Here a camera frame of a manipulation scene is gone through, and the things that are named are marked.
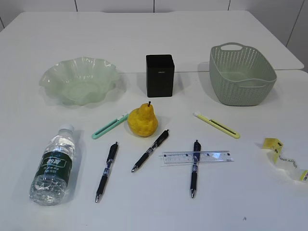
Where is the yellow pear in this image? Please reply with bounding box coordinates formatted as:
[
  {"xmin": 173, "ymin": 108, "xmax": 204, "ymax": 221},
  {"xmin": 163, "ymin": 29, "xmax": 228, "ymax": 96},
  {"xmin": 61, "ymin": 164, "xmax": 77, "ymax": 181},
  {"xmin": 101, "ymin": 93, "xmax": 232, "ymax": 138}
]
[{"xmin": 128, "ymin": 101, "xmax": 158, "ymax": 137}]

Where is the green utility knife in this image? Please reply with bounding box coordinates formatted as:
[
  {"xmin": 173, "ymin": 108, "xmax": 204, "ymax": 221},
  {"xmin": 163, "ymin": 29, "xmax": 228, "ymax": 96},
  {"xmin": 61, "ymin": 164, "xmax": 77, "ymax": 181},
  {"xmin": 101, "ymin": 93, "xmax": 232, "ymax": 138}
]
[{"xmin": 92, "ymin": 110, "xmax": 132, "ymax": 140}]

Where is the clear water bottle green label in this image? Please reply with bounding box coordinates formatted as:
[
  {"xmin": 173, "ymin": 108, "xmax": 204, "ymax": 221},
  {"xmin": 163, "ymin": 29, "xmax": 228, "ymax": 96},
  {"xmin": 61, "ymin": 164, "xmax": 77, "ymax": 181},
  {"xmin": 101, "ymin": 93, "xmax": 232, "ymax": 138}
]
[{"xmin": 29, "ymin": 125, "xmax": 76, "ymax": 206}]

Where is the middle black gel pen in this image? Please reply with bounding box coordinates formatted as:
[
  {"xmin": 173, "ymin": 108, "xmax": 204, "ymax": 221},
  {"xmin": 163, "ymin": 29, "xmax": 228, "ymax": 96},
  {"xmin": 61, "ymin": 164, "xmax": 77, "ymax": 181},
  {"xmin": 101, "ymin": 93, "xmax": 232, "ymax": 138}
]
[{"xmin": 131, "ymin": 129, "xmax": 169, "ymax": 172}]

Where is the black gel pen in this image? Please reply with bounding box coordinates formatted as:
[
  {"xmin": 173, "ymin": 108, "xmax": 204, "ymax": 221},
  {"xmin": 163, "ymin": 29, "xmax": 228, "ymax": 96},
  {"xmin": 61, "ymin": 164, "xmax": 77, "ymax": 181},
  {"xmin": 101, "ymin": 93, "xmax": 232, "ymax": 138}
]
[
  {"xmin": 95, "ymin": 141, "xmax": 118, "ymax": 203},
  {"xmin": 190, "ymin": 140, "xmax": 201, "ymax": 198},
  {"xmin": 131, "ymin": 129, "xmax": 169, "ymax": 172}
]

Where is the clear plastic ruler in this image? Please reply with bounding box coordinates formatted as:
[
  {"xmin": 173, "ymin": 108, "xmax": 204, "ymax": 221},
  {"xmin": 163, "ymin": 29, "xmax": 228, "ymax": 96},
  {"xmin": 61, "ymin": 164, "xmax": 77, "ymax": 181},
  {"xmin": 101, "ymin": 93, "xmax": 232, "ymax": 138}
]
[{"xmin": 159, "ymin": 151, "xmax": 234, "ymax": 166}]

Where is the black square pen holder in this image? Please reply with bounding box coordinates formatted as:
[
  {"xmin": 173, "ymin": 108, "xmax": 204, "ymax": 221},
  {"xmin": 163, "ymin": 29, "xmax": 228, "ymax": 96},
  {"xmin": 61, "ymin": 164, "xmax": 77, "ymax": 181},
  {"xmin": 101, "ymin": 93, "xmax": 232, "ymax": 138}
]
[{"xmin": 146, "ymin": 54, "xmax": 175, "ymax": 98}]

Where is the left black gel pen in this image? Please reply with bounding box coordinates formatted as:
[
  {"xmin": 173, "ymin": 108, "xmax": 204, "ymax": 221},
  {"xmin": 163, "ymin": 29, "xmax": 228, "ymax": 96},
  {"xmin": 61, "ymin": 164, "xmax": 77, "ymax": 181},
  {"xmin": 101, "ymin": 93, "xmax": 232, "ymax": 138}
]
[{"xmin": 95, "ymin": 141, "xmax": 118, "ymax": 203}]

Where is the right black gel pen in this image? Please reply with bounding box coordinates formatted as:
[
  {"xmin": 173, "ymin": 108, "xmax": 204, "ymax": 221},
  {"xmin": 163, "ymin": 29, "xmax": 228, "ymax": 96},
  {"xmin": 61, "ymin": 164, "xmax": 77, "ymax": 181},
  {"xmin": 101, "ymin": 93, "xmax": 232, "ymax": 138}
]
[{"xmin": 190, "ymin": 140, "xmax": 201, "ymax": 198}]

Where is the yellow utility knife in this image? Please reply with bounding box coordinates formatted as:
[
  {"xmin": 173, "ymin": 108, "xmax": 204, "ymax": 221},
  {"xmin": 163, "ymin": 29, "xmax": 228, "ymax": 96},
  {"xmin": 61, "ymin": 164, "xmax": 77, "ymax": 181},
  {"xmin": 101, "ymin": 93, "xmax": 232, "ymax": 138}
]
[{"xmin": 193, "ymin": 112, "xmax": 240, "ymax": 139}]

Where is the green wavy glass plate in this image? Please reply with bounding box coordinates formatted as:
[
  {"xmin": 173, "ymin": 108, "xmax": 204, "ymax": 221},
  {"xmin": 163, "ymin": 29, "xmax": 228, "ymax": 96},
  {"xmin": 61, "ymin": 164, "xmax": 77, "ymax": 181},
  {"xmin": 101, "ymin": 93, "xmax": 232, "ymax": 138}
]
[{"xmin": 39, "ymin": 56, "xmax": 120, "ymax": 105}]

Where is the green woven plastic basket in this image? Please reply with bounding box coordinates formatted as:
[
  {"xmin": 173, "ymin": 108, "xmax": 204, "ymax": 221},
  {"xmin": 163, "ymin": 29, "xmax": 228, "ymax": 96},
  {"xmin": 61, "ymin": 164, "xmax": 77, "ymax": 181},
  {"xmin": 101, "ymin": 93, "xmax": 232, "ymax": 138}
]
[{"xmin": 209, "ymin": 42, "xmax": 277, "ymax": 106}]

